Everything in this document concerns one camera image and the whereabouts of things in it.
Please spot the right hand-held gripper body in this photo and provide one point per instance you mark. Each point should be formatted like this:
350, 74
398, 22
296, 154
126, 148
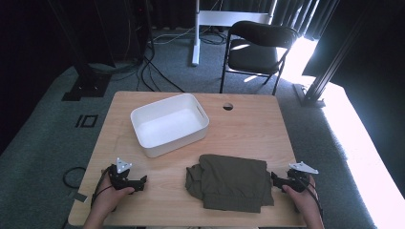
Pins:
299, 179

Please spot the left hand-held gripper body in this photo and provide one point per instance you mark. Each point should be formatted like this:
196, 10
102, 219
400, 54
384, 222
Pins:
120, 178

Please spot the olive green garment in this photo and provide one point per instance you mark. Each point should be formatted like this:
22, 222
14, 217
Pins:
232, 183

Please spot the person's right hand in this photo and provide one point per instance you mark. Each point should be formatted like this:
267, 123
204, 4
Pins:
302, 198

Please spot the person's left hand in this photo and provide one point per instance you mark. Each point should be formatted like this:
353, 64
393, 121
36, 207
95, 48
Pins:
110, 198

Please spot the grey tape piece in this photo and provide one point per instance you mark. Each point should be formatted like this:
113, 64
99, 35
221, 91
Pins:
80, 197

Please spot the white plastic bin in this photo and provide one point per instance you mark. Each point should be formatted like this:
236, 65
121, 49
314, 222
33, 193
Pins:
170, 125

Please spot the black aluminium profile stand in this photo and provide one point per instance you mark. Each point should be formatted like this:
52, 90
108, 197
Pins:
318, 86

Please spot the black folding chair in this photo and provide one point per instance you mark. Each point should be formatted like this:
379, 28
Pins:
254, 54

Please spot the black stand with base plate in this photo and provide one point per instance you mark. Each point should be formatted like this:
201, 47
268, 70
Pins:
87, 84

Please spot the white metal desk frame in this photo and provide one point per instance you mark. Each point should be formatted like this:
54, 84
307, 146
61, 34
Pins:
199, 19

